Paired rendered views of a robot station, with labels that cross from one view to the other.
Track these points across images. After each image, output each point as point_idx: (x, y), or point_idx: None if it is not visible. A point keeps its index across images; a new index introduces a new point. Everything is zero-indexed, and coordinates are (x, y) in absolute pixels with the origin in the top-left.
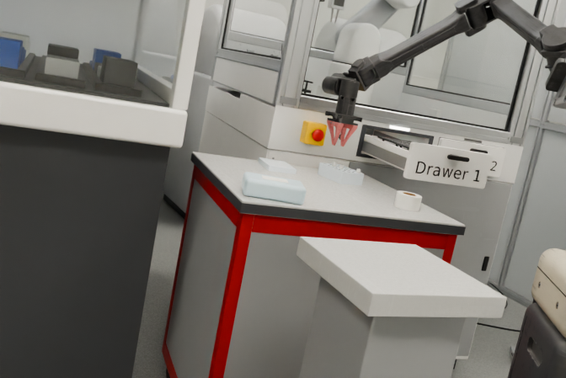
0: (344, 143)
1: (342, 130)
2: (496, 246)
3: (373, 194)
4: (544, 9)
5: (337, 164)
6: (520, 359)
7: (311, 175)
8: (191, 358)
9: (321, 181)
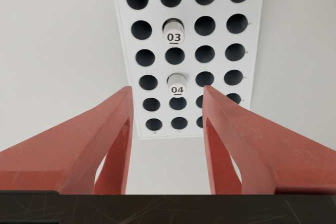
0: (203, 130)
1: (229, 150)
2: None
3: (189, 186)
4: None
5: None
6: None
7: (62, 9)
8: None
9: (70, 95)
